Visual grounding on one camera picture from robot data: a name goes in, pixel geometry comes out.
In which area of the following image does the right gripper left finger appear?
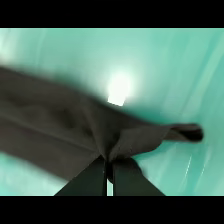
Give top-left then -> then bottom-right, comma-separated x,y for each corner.
55,155 -> 108,197

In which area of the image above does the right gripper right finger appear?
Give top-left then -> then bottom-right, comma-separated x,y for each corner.
111,157 -> 166,197

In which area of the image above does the dark brown garment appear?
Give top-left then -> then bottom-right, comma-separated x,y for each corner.
0,65 -> 205,182

